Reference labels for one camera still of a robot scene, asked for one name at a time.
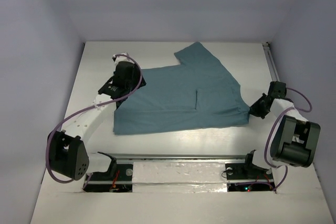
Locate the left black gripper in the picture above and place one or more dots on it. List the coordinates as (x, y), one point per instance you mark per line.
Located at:
(122, 99)

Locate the teal t shirt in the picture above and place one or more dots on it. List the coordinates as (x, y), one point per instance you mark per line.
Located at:
(196, 94)

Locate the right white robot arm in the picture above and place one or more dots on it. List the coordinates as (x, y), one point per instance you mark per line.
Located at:
(293, 139)

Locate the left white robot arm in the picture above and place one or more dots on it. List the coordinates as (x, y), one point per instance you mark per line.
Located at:
(67, 158)

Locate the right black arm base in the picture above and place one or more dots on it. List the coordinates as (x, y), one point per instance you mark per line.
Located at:
(246, 176)

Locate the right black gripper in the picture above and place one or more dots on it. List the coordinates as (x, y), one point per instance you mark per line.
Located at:
(254, 110)

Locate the aluminium front rail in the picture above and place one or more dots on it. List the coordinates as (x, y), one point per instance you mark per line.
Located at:
(175, 156)

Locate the aluminium right side rail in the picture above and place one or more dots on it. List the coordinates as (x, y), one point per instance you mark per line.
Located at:
(270, 62)

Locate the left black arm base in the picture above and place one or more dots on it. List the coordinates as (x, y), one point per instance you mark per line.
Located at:
(117, 178)

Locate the aluminium rail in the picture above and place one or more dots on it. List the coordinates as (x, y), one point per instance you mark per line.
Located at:
(270, 62)
(175, 156)

